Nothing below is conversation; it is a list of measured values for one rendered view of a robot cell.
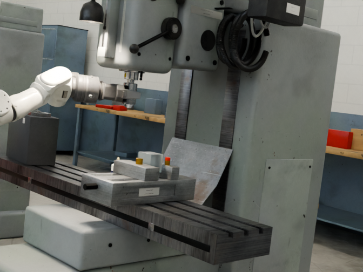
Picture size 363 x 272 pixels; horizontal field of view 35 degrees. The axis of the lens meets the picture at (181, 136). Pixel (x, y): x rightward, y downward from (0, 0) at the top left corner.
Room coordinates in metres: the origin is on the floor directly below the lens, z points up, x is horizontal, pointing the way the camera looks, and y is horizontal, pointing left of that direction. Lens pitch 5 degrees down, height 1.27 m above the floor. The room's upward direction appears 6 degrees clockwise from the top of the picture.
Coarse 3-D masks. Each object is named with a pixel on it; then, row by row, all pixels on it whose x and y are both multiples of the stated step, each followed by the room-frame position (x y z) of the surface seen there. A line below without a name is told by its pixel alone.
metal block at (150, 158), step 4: (140, 152) 1.83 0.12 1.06; (144, 152) 1.83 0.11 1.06; (148, 152) 1.84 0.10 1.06; (152, 152) 1.85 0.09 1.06; (140, 156) 1.82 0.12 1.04; (144, 156) 1.81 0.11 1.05; (148, 156) 1.80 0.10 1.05; (152, 156) 1.80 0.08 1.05; (156, 156) 1.81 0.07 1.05; (160, 156) 1.82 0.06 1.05; (144, 160) 1.81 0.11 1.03; (148, 160) 1.80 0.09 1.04; (152, 160) 1.80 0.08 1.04; (156, 160) 1.81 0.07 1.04; (160, 160) 1.82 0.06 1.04; (148, 164) 1.80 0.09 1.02; (152, 164) 1.80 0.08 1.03; (156, 164) 1.81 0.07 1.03; (160, 164) 1.82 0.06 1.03; (160, 168) 1.82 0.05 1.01; (160, 172) 1.83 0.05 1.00
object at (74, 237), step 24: (48, 216) 1.78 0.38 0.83; (72, 216) 1.80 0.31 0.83; (24, 240) 1.87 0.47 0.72; (48, 240) 1.76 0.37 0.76; (72, 240) 1.67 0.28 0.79; (96, 240) 1.67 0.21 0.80; (120, 240) 1.73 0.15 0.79; (144, 240) 1.80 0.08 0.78; (72, 264) 1.66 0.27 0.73; (96, 264) 1.67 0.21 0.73
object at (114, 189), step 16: (96, 176) 1.70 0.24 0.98; (112, 176) 1.74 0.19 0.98; (128, 176) 1.77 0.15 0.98; (160, 176) 1.83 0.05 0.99; (176, 176) 1.81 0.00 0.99; (80, 192) 1.73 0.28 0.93; (96, 192) 1.68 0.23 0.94; (112, 192) 1.63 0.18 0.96; (128, 192) 1.68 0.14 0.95; (144, 192) 1.73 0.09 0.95; (160, 192) 1.78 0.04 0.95; (176, 192) 1.82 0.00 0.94; (192, 192) 1.87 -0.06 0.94
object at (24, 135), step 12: (24, 120) 2.24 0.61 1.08; (36, 120) 2.21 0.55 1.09; (48, 120) 2.24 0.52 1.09; (12, 132) 2.33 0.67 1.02; (24, 132) 2.23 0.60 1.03; (36, 132) 2.21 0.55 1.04; (48, 132) 2.24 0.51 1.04; (12, 144) 2.32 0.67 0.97; (24, 144) 2.22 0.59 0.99; (36, 144) 2.22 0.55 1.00; (48, 144) 2.25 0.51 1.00; (12, 156) 2.31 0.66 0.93; (24, 156) 2.21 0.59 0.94; (36, 156) 2.22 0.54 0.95; (48, 156) 2.25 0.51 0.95
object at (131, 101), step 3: (126, 87) 1.91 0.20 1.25; (129, 87) 1.91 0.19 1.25; (132, 87) 1.91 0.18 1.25; (135, 87) 1.92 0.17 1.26; (132, 90) 1.91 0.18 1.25; (135, 90) 1.92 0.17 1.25; (123, 99) 1.91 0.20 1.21; (126, 99) 1.91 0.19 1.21; (129, 99) 1.91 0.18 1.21; (132, 99) 1.91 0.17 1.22; (135, 99) 1.92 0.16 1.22; (123, 102) 1.91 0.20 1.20; (126, 102) 1.91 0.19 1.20; (129, 102) 1.91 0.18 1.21; (132, 102) 1.91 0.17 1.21; (135, 102) 1.92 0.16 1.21
